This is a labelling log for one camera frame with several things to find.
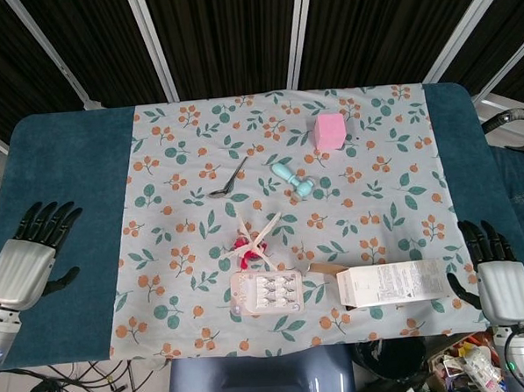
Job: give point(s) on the black waste bin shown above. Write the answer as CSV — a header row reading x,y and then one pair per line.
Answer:
x,y
393,360

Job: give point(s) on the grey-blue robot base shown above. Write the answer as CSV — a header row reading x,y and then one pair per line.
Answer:
x,y
254,381

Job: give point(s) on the teal fabric table cover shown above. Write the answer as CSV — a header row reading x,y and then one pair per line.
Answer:
x,y
67,171

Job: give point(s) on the white red shuttlecock toy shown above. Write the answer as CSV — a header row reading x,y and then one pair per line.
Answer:
x,y
247,249

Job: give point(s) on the box of assorted clutter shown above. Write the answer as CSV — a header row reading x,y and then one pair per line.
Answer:
x,y
468,365

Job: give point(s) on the black partition curtain panel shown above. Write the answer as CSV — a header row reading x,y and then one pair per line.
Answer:
x,y
100,46
0,65
511,7
380,27
227,35

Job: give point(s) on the teal toy hammer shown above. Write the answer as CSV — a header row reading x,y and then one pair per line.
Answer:
x,y
282,170

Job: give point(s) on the white open cardboard box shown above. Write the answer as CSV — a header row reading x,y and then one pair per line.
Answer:
x,y
394,283

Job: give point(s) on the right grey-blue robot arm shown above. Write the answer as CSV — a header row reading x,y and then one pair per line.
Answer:
x,y
523,358

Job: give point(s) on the black chair armrest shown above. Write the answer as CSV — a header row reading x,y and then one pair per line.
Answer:
x,y
512,114

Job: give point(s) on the metal spoon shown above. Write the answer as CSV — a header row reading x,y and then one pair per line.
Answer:
x,y
220,193

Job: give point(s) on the pink cube block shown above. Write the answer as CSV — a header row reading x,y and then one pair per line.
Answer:
x,y
329,133

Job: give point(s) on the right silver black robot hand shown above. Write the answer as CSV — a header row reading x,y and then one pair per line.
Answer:
x,y
504,288

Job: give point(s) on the blister pill pack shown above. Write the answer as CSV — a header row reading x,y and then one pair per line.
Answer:
x,y
250,302

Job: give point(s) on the floral print tablecloth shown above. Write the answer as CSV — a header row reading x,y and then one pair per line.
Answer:
x,y
289,203

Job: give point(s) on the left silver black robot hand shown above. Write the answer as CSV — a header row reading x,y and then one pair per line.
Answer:
x,y
22,270

